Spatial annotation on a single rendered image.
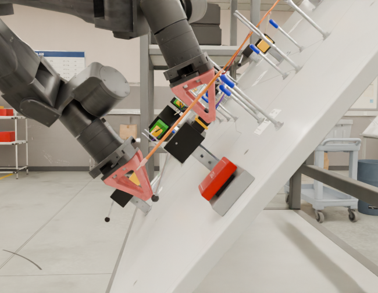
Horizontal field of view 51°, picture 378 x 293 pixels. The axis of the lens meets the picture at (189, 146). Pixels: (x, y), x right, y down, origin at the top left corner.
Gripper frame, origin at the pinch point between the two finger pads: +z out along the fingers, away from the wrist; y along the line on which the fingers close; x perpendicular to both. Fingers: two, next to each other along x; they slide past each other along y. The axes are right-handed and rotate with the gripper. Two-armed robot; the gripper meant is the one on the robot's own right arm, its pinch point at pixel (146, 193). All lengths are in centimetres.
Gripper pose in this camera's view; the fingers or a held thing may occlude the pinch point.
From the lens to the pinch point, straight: 67.9
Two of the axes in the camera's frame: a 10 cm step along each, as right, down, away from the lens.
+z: 6.3, 7.6, 1.4
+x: -7.7, 6.0, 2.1
